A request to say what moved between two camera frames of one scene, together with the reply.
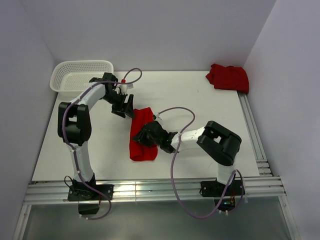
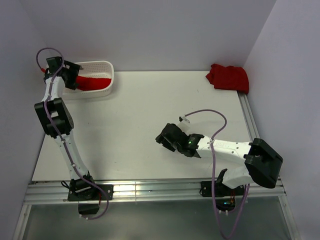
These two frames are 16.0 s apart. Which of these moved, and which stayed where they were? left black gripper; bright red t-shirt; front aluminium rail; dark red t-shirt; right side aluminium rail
Moved: bright red t-shirt; left black gripper
Stayed: dark red t-shirt; front aluminium rail; right side aluminium rail
